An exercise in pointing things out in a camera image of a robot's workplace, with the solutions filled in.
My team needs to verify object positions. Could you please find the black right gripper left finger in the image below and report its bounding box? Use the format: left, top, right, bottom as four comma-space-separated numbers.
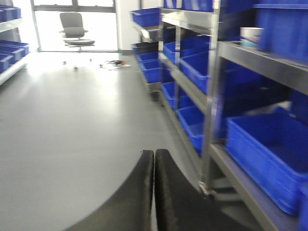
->
66, 150, 154, 231

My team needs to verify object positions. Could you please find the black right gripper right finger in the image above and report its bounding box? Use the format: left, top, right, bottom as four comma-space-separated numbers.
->
154, 149, 262, 231

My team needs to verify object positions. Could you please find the steel shelving rack with bins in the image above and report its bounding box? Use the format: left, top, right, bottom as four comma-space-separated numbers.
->
132, 0, 308, 231

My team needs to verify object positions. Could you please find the white paper cup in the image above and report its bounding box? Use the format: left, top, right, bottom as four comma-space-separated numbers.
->
240, 27, 264, 49

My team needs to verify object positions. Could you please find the gray office chair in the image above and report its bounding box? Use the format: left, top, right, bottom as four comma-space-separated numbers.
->
59, 12, 95, 50

